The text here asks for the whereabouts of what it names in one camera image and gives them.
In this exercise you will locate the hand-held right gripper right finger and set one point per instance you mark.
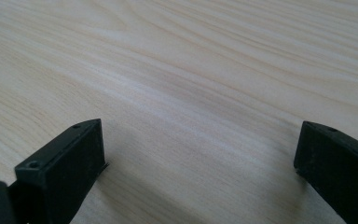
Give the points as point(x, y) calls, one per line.
point(338, 168)

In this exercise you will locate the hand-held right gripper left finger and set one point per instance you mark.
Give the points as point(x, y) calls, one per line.
point(65, 168)

